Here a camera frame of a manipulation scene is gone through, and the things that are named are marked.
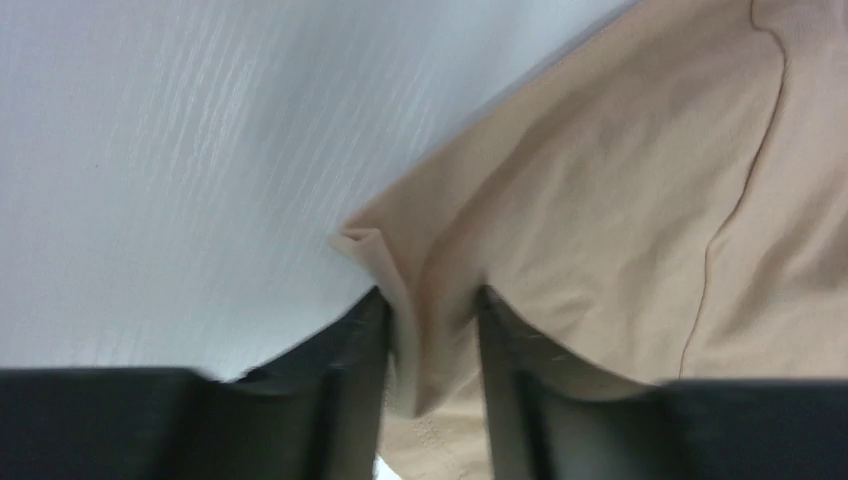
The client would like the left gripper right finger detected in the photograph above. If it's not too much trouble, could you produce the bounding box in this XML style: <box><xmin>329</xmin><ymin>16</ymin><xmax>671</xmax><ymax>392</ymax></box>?
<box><xmin>475</xmin><ymin>286</ymin><xmax>847</xmax><ymax>479</ymax></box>

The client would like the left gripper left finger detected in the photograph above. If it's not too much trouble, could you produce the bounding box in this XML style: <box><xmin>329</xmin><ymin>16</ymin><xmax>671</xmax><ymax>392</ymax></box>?
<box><xmin>1</xmin><ymin>289</ymin><xmax>392</xmax><ymax>479</ymax></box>

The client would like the beige t shirt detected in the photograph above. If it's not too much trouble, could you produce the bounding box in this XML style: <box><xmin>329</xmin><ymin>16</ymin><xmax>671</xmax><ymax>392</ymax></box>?
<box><xmin>331</xmin><ymin>1</ymin><xmax>847</xmax><ymax>479</ymax></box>

